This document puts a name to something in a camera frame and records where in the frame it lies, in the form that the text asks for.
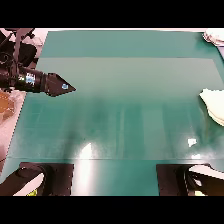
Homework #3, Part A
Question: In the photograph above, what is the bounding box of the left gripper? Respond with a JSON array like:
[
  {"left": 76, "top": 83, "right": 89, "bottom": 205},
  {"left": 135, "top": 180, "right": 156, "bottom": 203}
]
[{"left": 16, "top": 65, "right": 51, "bottom": 96}]

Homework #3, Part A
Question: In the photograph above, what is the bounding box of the cream shirt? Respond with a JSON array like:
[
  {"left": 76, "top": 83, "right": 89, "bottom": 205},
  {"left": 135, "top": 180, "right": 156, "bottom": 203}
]
[{"left": 198, "top": 87, "right": 224, "bottom": 128}]

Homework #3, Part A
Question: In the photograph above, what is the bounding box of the black office chair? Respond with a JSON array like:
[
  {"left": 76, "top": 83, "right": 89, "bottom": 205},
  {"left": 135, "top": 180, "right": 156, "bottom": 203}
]
[{"left": 0, "top": 28, "right": 40, "bottom": 93}]

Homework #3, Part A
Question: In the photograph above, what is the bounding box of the white garment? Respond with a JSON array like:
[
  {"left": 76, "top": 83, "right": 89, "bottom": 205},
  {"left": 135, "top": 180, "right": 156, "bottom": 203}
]
[{"left": 202, "top": 28, "right": 224, "bottom": 47}]

